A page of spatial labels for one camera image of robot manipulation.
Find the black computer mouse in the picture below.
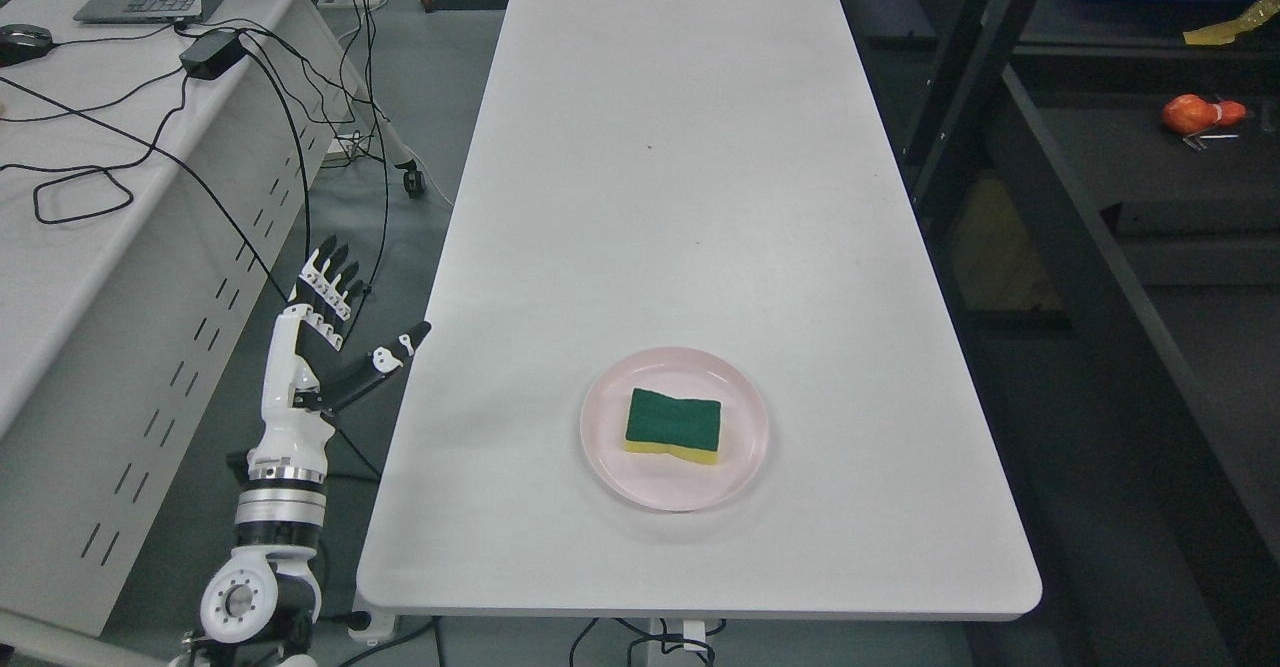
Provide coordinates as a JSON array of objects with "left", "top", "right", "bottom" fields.
[{"left": 0, "top": 23, "right": 56, "bottom": 67}]

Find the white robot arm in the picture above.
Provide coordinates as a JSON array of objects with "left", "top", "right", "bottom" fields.
[{"left": 173, "top": 469, "right": 326, "bottom": 666}]

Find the yellow tape piece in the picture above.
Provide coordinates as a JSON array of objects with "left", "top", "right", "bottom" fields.
[{"left": 1181, "top": 0, "right": 1279, "bottom": 46}]

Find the black power adapter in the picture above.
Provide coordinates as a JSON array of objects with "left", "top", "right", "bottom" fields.
[{"left": 179, "top": 29, "right": 247, "bottom": 82}]

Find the dark grey metal shelf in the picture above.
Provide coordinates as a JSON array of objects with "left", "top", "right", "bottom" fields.
[{"left": 842, "top": 0, "right": 1277, "bottom": 666}]

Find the white table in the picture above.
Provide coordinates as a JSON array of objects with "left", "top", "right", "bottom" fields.
[{"left": 357, "top": 0, "right": 1042, "bottom": 621}]

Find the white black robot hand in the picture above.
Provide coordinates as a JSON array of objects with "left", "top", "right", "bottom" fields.
[{"left": 244, "top": 236, "right": 431, "bottom": 484}]

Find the green yellow sponge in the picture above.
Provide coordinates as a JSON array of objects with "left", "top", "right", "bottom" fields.
[{"left": 623, "top": 388, "right": 722, "bottom": 465}]

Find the white power strip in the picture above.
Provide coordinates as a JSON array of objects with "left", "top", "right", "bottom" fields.
[{"left": 347, "top": 608, "right": 399, "bottom": 647}]

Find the orange toy object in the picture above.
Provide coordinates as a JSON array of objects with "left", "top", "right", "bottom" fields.
[{"left": 1160, "top": 93, "right": 1248, "bottom": 137}]

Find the pink plate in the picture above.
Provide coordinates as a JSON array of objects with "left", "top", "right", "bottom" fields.
[{"left": 579, "top": 347, "right": 772, "bottom": 513}]

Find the white side desk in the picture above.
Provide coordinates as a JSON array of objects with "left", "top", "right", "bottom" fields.
[{"left": 1, "top": 0, "right": 339, "bottom": 638}]

